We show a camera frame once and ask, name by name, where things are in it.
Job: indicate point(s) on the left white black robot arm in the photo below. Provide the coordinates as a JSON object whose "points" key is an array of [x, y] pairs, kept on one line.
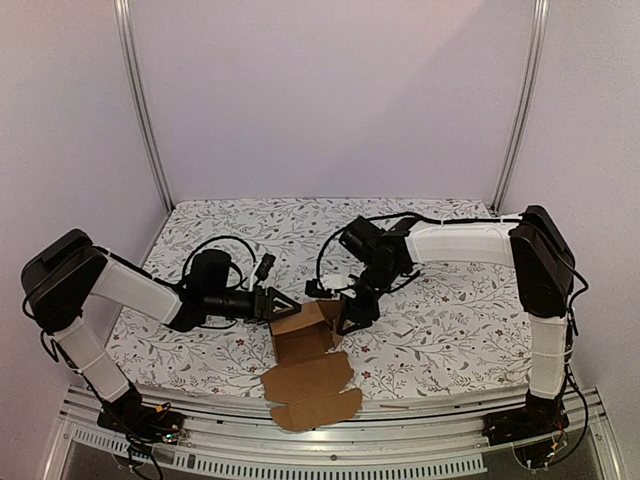
{"points": [[58, 281]]}

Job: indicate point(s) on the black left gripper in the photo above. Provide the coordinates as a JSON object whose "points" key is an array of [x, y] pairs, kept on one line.
{"points": [[263, 305]]}

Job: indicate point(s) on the aluminium front rail frame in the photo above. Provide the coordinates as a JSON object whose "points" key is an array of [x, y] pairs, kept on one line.
{"points": [[433, 438]]}

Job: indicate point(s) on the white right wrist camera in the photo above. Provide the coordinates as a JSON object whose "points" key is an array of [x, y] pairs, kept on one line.
{"points": [[329, 285]]}

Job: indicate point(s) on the aluminium corner post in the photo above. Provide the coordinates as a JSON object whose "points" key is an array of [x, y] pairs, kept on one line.
{"points": [[517, 133], [134, 75]]}

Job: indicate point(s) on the floral patterned table mat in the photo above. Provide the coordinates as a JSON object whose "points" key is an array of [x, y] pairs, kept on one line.
{"points": [[458, 328]]}

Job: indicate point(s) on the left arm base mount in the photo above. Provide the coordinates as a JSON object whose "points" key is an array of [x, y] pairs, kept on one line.
{"points": [[148, 424]]}

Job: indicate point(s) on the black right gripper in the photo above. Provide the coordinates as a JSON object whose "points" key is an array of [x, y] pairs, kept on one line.
{"points": [[364, 298]]}

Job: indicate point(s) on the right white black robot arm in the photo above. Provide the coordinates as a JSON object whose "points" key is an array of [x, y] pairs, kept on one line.
{"points": [[529, 243]]}

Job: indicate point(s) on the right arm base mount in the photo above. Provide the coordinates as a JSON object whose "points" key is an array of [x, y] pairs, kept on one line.
{"points": [[538, 416]]}

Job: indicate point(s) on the brown cardboard box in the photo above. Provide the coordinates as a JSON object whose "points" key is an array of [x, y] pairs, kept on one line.
{"points": [[309, 385]]}

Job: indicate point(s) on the left aluminium corner post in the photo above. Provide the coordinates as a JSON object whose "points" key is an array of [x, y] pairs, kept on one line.
{"points": [[134, 75]]}

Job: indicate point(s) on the right aluminium corner post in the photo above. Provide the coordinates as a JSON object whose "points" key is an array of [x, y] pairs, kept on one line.
{"points": [[517, 133]]}

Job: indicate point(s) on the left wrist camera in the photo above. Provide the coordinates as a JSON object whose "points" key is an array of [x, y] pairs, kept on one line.
{"points": [[261, 270]]}

